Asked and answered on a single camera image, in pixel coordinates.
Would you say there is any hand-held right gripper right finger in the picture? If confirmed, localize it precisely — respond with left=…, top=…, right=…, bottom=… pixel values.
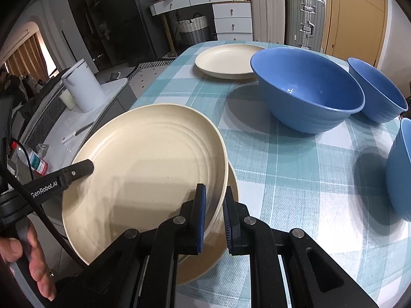
left=223, top=186, right=379, bottom=308

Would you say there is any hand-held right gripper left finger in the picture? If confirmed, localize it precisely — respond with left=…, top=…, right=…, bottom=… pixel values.
left=53, top=184, right=208, bottom=308

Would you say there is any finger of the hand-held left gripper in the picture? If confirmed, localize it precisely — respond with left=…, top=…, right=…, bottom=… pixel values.
left=59, top=159, right=95, bottom=188

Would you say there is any cream plate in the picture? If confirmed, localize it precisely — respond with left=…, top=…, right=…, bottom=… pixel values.
left=175, top=162, right=240, bottom=286
left=61, top=103, right=229, bottom=265
left=195, top=45, right=267, bottom=80

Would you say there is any large blue bowl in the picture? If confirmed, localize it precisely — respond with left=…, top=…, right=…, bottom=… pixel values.
left=250, top=47, right=366, bottom=134

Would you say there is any person's left hand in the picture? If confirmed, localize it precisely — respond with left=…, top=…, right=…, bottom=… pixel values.
left=0, top=221, right=58, bottom=300

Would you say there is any clear plastic bottle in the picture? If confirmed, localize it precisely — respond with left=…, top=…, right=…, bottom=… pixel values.
left=11, top=143, right=52, bottom=175

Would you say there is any teal checkered tablecloth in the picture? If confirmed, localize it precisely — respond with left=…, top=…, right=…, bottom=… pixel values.
left=69, top=40, right=411, bottom=308

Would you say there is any white kettle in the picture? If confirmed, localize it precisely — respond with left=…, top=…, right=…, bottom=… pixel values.
left=59, top=59, right=106, bottom=113

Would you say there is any grey side cabinet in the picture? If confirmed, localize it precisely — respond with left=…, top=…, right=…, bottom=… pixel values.
left=19, top=77, right=138, bottom=180

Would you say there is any patterned rug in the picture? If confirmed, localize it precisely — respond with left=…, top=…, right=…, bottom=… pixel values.
left=128, top=59, right=175, bottom=81

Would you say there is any brown curtain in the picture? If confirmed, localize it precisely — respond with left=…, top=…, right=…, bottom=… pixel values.
left=5, top=34, right=49, bottom=78

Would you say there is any dark tall cabinet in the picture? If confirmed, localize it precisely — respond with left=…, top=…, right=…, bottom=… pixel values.
left=62, top=0, right=100, bottom=71

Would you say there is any dark grey fridge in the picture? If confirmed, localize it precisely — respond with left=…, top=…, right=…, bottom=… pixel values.
left=96, top=0, right=161, bottom=65

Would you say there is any grey white woven basket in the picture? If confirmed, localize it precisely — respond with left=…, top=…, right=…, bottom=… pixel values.
left=178, top=12, right=211, bottom=46

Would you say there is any white desk with drawers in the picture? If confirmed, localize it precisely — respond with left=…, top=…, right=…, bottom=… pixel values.
left=148, top=0, right=254, bottom=55

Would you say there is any beige suitcase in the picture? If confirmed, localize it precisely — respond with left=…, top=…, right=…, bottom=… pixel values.
left=250, top=0, right=286, bottom=44

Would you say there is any silver suitcase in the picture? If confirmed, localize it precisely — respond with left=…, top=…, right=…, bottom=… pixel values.
left=285, top=0, right=326, bottom=52

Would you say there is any wooden door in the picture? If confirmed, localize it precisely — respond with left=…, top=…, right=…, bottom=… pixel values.
left=323, top=0, right=387, bottom=68

